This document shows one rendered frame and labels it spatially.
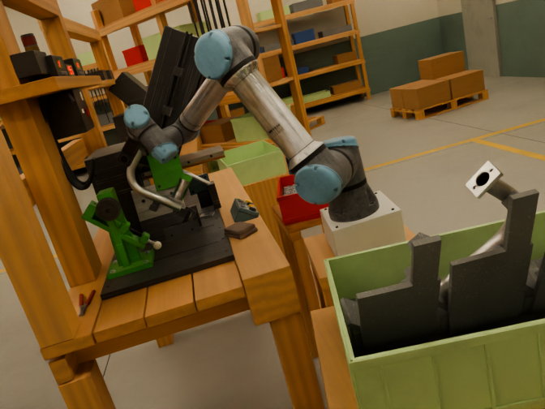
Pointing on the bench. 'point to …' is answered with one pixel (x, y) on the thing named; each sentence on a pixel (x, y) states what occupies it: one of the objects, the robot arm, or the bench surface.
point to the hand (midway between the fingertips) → (139, 152)
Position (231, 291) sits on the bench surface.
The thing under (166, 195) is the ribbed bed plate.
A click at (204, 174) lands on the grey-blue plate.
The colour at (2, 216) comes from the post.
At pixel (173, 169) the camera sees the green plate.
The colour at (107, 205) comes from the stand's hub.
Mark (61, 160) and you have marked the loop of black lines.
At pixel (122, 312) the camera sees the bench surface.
